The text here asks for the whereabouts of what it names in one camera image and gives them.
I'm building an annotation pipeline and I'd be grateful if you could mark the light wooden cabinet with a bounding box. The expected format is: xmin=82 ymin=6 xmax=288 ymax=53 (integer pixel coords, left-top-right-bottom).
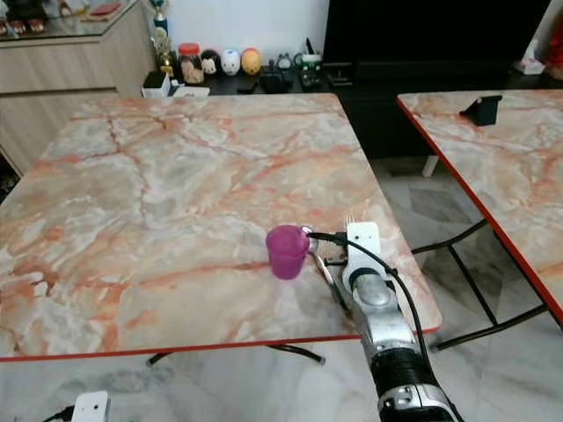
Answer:
xmin=0 ymin=2 xmax=157 ymax=175

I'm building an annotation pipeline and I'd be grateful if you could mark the large marble pattern folding table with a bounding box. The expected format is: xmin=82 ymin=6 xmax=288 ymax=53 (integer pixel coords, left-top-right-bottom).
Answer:
xmin=0 ymin=91 xmax=552 ymax=365

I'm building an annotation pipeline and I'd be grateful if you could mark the red-lidded glass jar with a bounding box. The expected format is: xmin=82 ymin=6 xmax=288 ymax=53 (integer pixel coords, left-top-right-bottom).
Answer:
xmin=178 ymin=42 xmax=203 ymax=85

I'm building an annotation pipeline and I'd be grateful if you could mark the green and white mug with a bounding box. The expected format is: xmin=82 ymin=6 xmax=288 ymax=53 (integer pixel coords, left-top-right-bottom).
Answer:
xmin=297 ymin=51 xmax=322 ymax=87

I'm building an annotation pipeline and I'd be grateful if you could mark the black-haired round figurine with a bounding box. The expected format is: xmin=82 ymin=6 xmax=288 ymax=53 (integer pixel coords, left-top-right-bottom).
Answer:
xmin=201 ymin=49 xmax=223 ymax=76

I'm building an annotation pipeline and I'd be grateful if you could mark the blue-topped trophy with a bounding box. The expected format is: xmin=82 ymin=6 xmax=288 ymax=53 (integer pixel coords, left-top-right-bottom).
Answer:
xmin=151 ymin=0 xmax=171 ymax=32

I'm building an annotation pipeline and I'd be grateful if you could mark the yellow egg figurine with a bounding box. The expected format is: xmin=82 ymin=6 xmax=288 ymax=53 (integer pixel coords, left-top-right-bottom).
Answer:
xmin=241 ymin=47 xmax=262 ymax=76

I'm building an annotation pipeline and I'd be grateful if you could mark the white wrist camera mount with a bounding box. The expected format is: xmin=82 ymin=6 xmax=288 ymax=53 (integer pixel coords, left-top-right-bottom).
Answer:
xmin=72 ymin=391 xmax=111 ymax=422
xmin=346 ymin=222 xmax=382 ymax=274

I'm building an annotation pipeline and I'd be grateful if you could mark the black phone stand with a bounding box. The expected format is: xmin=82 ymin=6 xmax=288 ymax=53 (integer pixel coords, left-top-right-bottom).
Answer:
xmin=460 ymin=94 xmax=503 ymax=127

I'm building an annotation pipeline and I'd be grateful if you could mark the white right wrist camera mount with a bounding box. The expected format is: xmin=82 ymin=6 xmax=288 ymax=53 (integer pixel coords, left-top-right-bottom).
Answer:
xmin=346 ymin=222 xmax=382 ymax=274

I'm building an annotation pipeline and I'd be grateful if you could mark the red-edged marble pattern side table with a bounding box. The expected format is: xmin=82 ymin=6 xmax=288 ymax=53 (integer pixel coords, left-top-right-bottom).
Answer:
xmin=396 ymin=89 xmax=563 ymax=328

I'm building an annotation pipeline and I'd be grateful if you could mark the golden trophy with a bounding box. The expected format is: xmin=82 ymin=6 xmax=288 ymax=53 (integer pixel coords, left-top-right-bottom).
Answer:
xmin=151 ymin=27 xmax=175 ymax=76

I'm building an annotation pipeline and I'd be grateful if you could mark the small white box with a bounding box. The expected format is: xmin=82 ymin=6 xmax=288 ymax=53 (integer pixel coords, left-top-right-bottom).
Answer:
xmin=143 ymin=70 xmax=171 ymax=98

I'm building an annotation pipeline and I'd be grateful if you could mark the purple plastic cup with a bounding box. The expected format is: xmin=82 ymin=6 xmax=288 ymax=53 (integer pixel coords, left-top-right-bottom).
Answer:
xmin=266 ymin=224 xmax=311 ymax=280

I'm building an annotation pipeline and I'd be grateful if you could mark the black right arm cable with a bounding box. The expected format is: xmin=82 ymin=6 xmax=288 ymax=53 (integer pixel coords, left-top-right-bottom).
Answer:
xmin=347 ymin=235 xmax=434 ymax=354

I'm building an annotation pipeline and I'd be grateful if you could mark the silver metal spoon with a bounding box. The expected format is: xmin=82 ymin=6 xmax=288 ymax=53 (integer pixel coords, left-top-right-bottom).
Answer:
xmin=300 ymin=225 xmax=351 ymax=314

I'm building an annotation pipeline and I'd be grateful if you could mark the black television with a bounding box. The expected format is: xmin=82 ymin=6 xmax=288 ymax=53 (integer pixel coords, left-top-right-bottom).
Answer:
xmin=323 ymin=0 xmax=552 ymax=78

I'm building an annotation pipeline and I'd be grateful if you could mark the white egg figurine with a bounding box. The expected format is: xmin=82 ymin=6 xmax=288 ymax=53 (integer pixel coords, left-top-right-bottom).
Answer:
xmin=222 ymin=48 xmax=241 ymax=76

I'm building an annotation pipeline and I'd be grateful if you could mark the flat red box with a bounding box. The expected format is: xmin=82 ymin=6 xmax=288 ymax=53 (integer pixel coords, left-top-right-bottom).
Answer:
xmin=88 ymin=3 xmax=123 ymax=19

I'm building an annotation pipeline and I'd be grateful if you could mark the pink ornament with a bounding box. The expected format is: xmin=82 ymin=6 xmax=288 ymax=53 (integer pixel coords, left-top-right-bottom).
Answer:
xmin=519 ymin=44 xmax=552 ymax=76

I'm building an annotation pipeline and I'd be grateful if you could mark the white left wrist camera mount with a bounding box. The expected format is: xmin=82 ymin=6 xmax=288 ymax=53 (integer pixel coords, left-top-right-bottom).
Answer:
xmin=72 ymin=391 xmax=111 ymax=422

